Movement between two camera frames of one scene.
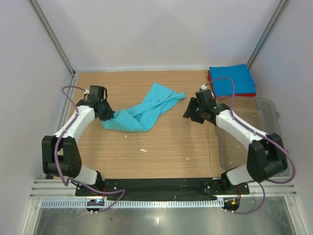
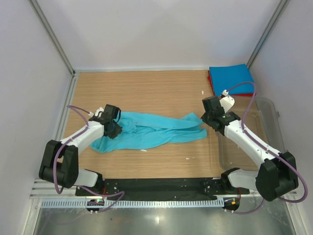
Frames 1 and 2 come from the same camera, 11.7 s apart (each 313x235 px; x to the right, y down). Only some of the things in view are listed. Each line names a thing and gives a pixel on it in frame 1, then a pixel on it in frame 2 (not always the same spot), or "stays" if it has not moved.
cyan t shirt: [140, 118] → [140, 130]
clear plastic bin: [260, 112] stays
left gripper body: [107, 112] → [116, 130]
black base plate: [159, 188] stays
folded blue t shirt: [243, 82] stays
